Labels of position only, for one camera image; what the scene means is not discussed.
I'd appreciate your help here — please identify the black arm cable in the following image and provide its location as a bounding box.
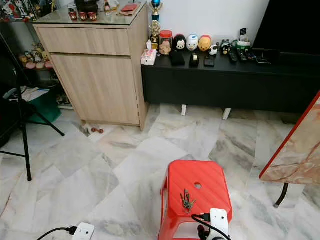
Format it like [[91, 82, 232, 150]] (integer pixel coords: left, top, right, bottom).
[[191, 213, 231, 240], [36, 226, 78, 240]]

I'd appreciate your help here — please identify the black television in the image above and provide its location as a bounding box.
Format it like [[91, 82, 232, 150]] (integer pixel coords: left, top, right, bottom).
[[252, 0, 320, 63]]

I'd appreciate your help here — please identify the light wooden cabinet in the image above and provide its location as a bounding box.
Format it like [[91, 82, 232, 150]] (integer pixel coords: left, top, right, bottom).
[[32, 4, 150, 131]]

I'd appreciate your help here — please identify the blue ball trophy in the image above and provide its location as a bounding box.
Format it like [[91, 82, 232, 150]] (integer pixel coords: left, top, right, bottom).
[[149, 0, 163, 23]]

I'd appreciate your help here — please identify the black wallet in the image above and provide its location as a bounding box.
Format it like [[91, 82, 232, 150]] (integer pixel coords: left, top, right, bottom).
[[169, 50, 186, 67]]

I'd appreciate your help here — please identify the white green desk gadget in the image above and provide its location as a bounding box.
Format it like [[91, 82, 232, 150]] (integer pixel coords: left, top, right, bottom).
[[232, 27, 252, 50]]

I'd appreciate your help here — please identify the black low sideboard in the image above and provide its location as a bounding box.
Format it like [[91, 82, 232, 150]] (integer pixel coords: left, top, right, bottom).
[[141, 49, 320, 121]]

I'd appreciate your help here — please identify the small dark figurine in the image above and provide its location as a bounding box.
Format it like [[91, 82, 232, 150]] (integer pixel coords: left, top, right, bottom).
[[220, 40, 232, 55]]

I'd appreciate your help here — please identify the red plastic stool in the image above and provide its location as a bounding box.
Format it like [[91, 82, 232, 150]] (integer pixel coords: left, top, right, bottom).
[[158, 160, 234, 240]]

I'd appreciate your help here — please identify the white round head figure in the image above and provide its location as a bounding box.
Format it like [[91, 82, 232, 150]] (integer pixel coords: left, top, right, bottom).
[[186, 34, 200, 52]]

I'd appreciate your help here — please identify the glass display cabinet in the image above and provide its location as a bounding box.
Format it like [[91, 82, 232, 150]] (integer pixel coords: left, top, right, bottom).
[[0, 0, 61, 108]]

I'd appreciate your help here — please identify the red paper packet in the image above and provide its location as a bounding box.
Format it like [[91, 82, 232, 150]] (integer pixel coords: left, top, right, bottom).
[[120, 3, 139, 13]]

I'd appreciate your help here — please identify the pink tissue pack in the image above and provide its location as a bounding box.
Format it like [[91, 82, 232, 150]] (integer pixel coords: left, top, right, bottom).
[[141, 48, 157, 66]]

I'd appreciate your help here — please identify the gold cup trophy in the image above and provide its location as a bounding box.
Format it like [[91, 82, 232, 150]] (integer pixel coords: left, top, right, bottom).
[[149, 21, 161, 50]]

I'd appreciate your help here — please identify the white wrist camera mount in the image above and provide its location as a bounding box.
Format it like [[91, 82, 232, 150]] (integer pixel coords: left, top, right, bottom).
[[209, 208, 230, 240], [72, 222, 95, 240]]

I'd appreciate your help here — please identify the black panel leg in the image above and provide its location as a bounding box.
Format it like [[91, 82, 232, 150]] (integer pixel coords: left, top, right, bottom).
[[273, 183, 290, 209]]

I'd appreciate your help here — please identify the small black pouch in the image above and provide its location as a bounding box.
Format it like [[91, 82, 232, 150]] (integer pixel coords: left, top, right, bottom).
[[203, 55, 216, 68]]

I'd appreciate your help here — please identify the black mouse head figure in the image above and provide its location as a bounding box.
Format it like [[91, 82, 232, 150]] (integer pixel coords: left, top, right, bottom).
[[172, 34, 187, 52]]

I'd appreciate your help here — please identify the green storage box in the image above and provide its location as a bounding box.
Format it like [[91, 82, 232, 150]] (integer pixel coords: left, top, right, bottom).
[[27, 90, 62, 125]]

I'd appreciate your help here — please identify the black tripod stand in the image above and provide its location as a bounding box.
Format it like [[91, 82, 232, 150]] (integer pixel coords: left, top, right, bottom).
[[0, 30, 66, 182]]

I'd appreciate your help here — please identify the yellow bear head figure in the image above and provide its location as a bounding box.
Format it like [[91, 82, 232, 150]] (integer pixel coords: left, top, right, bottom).
[[198, 35, 212, 52]]

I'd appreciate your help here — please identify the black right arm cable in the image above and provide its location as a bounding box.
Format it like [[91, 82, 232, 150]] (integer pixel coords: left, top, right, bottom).
[[191, 213, 231, 240]]

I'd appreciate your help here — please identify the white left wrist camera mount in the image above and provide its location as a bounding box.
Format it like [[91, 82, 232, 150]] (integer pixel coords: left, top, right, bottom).
[[72, 222, 95, 240]]

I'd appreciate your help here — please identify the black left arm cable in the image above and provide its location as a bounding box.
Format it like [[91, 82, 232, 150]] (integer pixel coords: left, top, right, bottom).
[[36, 226, 78, 240]]

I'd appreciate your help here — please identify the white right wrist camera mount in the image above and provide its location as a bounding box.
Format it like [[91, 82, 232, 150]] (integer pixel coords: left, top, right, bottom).
[[209, 208, 230, 240]]

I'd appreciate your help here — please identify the marble pattern panel board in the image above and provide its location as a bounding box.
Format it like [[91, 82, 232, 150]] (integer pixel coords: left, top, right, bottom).
[[259, 90, 320, 187]]

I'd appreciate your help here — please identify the dark round pot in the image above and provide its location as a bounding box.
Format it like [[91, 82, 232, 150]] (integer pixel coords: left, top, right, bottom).
[[75, 0, 100, 13]]

